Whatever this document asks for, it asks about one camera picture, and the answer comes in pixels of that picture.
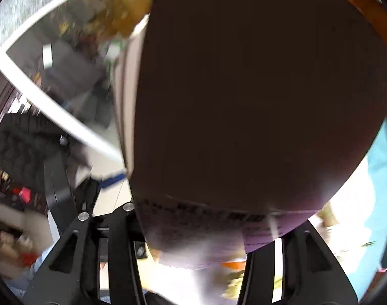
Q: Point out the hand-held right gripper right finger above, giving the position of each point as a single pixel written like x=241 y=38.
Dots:
x=260 y=260

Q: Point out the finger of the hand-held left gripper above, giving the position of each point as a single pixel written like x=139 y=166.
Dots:
x=58 y=181

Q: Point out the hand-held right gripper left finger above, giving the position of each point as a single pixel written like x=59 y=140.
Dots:
x=110 y=180

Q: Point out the white round trash bin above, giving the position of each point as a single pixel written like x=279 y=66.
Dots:
x=91 y=141

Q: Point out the brown printed packet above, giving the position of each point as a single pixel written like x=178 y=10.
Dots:
x=244 y=101

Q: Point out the orange peel piece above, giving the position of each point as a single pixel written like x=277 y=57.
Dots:
x=234 y=264

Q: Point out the pale green corn husk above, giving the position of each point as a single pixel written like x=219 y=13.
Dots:
x=232 y=287

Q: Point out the teal striped tablecloth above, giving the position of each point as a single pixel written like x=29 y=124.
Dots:
x=380 y=171

